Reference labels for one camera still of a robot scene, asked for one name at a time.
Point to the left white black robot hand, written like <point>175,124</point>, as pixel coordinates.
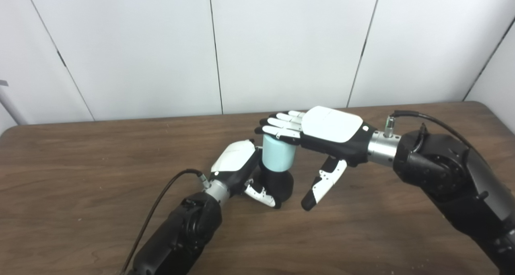
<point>235,158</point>

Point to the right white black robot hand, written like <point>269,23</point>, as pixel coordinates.
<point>334,126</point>

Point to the black flared nozzle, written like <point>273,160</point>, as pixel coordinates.
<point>281,184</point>

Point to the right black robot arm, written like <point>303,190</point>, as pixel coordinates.
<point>434,170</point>

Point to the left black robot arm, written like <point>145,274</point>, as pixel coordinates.
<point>181,234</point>

